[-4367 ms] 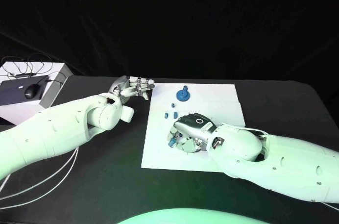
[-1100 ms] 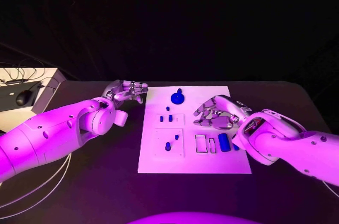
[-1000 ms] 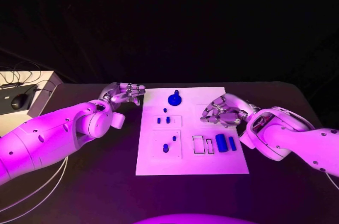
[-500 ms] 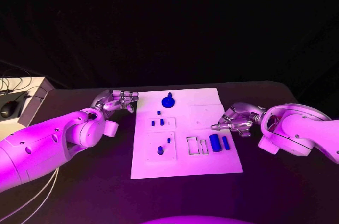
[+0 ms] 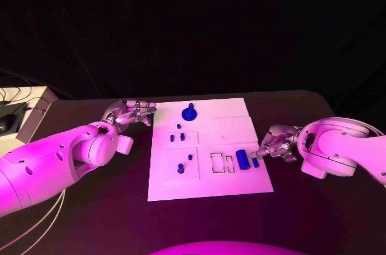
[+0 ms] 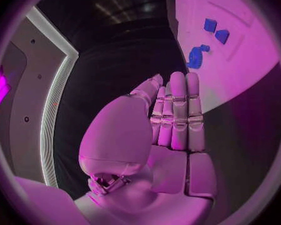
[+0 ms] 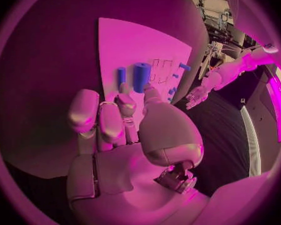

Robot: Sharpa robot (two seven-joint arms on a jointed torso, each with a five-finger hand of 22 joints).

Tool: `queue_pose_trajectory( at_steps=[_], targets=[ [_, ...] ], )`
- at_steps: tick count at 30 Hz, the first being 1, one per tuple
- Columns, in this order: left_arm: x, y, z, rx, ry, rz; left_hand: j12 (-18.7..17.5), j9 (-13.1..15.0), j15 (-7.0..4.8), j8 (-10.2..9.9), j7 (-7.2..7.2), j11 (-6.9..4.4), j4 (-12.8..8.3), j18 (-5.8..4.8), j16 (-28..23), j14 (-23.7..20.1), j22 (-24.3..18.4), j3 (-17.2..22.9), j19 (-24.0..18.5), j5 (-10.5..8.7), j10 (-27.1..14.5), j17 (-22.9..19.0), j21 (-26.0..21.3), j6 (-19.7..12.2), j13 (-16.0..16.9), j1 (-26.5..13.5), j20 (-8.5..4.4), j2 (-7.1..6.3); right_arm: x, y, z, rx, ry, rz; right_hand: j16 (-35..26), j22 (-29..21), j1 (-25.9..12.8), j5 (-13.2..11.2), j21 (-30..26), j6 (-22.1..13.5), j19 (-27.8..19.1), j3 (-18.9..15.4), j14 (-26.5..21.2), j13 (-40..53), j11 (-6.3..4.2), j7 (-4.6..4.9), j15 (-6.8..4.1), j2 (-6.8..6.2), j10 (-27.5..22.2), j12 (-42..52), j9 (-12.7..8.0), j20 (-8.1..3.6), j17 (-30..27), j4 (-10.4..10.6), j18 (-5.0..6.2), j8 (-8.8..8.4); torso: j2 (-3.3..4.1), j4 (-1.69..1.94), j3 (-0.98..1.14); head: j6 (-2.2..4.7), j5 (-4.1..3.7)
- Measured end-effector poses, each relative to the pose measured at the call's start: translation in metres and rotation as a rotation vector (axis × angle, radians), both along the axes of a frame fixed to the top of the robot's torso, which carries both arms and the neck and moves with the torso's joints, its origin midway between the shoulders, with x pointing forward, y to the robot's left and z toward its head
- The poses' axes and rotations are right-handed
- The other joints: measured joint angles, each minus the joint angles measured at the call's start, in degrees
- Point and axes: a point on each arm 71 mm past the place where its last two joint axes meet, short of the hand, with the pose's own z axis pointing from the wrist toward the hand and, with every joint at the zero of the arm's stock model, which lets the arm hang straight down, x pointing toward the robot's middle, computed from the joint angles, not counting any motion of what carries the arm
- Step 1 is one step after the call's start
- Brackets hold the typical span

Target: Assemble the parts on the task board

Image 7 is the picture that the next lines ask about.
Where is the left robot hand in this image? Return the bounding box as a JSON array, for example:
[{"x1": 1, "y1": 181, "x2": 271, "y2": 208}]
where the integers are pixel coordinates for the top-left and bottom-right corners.
[{"x1": 184, "y1": 84, "x2": 213, "y2": 111}]

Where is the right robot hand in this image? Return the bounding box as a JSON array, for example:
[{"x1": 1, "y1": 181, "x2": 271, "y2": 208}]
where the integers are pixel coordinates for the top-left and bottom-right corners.
[{"x1": 66, "y1": 82, "x2": 217, "y2": 225}]

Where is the large blue cylinder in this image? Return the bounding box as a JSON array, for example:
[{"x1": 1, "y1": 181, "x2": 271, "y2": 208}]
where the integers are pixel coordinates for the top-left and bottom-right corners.
[{"x1": 132, "y1": 62, "x2": 153, "y2": 94}]

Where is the white task board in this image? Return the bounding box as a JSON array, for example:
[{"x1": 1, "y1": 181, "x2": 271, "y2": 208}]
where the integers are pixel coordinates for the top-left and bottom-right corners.
[{"x1": 98, "y1": 17, "x2": 193, "y2": 106}]

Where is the long blue peg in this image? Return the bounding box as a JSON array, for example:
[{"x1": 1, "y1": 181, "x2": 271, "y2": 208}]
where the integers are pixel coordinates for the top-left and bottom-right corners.
[{"x1": 178, "y1": 62, "x2": 192, "y2": 72}]

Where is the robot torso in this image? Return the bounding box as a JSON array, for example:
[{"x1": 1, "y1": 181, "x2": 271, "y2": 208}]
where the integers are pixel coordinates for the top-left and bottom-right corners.
[{"x1": 239, "y1": 63, "x2": 281, "y2": 179}]

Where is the thin blue cylinder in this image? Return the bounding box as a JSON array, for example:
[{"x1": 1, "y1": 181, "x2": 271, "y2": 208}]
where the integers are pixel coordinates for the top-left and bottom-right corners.
[{"x1": 116, "y1": 66, "x2": 127, "y2": 84}]

